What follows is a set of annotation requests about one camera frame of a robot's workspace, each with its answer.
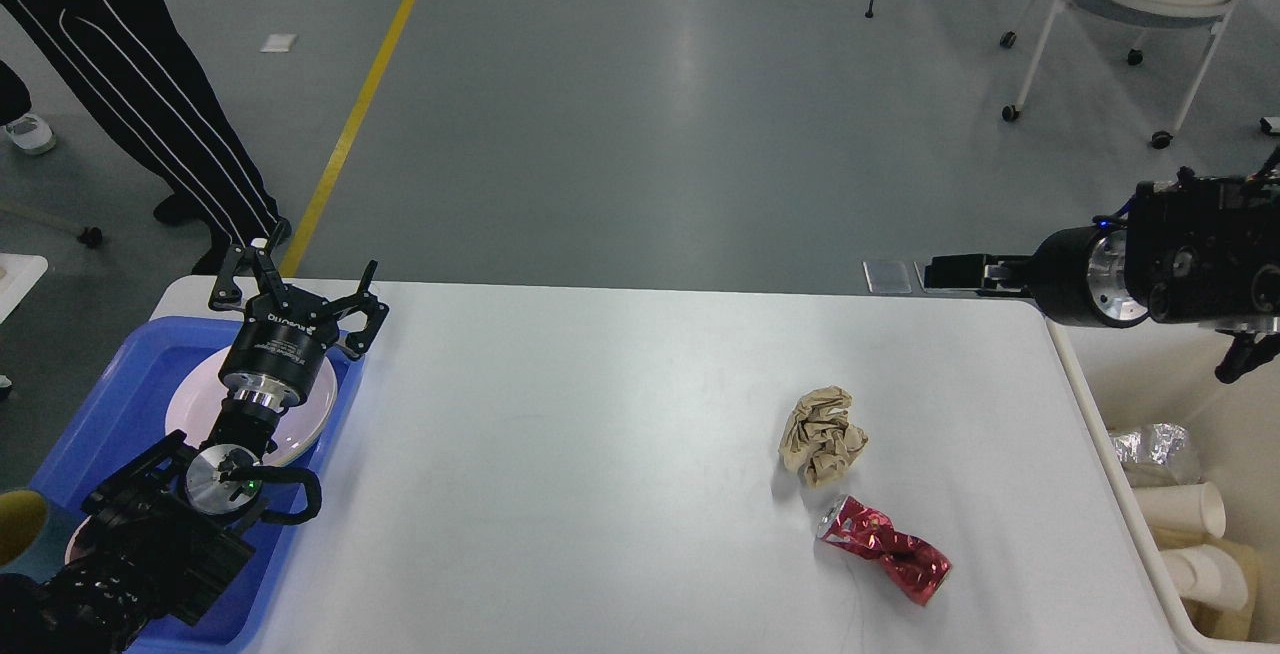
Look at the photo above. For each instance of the white plastic bin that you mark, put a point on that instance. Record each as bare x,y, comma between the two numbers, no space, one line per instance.
1164,373

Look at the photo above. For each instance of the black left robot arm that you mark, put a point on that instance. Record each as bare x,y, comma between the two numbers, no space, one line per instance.
167,529

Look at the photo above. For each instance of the large brown paper bag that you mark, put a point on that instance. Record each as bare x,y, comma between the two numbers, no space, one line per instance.
1229,625

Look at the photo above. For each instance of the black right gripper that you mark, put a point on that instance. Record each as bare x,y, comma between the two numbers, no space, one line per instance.
1077,277

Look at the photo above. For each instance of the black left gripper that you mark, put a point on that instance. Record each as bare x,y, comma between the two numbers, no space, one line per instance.
281,346

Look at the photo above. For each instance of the person in black tracksuit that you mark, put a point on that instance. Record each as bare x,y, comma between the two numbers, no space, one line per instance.
129,66

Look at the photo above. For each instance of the brown paper ball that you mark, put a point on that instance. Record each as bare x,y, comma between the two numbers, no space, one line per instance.
819,443

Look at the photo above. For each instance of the left floor plate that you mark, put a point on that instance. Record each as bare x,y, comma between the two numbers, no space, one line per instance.
888,277

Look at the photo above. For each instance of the red foil wrapper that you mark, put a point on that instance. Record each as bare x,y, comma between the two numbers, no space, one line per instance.
917,568

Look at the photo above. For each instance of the white side table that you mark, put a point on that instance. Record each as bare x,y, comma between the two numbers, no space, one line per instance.
19,273

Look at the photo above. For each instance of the white paper cup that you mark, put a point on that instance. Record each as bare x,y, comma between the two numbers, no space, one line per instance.
1207,574
1193,508

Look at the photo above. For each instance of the pink plate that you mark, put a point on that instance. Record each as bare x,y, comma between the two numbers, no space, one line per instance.
197,401

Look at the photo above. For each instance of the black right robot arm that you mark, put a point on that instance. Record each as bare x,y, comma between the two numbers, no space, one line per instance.
1202,250

